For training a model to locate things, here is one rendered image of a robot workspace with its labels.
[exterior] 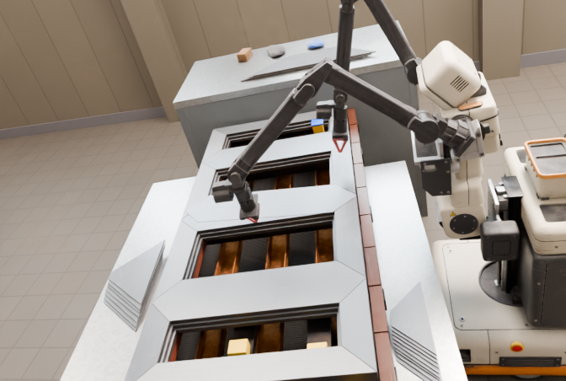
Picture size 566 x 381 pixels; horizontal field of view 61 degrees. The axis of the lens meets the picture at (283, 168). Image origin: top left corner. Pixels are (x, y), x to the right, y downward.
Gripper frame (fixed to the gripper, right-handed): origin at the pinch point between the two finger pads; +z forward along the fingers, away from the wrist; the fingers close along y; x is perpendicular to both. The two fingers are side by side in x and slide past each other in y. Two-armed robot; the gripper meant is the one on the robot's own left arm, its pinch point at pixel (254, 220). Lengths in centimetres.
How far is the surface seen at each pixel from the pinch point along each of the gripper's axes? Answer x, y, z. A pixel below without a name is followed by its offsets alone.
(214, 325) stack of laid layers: -13.2, 37.9, 3.1
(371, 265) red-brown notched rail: 39.4, 20.5, 7.0
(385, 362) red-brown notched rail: 39, 56, -1
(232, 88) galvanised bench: -20, -103, 14
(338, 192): 30.8, -18.1, 12.4
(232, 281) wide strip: -8.4, 22.0, 3.5
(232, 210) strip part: -13.9, -17.3, 12.8
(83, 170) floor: -213, -204, 148
